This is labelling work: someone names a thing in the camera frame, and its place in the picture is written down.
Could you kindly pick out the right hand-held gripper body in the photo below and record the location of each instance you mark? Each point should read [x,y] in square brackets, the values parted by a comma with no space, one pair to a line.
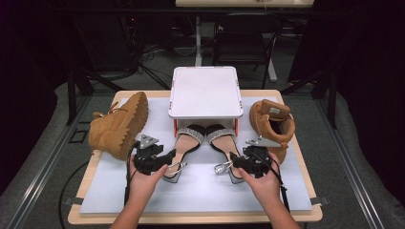
[259,163]

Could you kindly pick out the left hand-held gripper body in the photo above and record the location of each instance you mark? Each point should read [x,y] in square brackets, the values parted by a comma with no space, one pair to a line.
[146,162]

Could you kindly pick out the tan boot white tongue label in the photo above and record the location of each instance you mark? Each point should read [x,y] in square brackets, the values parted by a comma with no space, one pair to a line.
[264,124]

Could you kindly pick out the tan suede lace-up boot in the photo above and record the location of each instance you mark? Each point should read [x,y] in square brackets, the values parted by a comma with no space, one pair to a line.
[114,133]

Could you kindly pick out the white shoe rack orange legs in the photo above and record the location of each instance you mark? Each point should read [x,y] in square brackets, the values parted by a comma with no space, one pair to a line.
[205,92]

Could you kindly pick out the person's left hand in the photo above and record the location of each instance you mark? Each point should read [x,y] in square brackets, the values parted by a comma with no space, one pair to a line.
[143,187]

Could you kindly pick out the person's right hand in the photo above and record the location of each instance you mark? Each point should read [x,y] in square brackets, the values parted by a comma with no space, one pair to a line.
[266,189]

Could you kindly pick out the black metal stand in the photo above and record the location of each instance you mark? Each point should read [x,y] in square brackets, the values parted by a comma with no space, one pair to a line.
[333,105]
[71,101]

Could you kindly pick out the black chair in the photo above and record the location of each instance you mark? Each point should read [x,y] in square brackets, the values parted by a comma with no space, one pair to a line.
[238,47]

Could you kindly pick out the white desk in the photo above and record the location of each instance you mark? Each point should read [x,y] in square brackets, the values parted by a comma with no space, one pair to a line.
[223,3]

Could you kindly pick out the grey metal table bracket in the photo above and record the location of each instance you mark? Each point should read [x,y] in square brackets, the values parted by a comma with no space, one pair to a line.
[74,201]
[321,201]

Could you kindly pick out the aluminium frame rail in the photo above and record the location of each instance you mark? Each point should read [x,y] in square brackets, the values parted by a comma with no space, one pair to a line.
[63,140]
[331,133]

